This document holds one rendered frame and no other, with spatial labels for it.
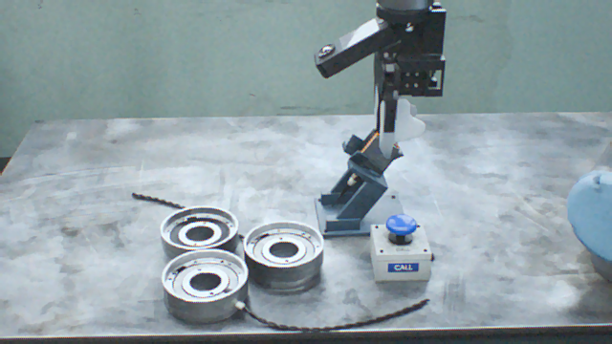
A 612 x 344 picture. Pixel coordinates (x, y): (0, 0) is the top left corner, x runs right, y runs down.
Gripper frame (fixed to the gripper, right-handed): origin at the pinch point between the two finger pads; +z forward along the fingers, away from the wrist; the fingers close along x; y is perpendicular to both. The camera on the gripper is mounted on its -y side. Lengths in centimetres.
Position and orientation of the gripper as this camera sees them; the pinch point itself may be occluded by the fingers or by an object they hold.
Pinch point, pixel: (381, 144)
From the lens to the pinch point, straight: 108.2
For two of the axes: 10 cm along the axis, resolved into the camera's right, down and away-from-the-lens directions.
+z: 0.0, 8.7, 4.9
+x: -0.9, -4.9, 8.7
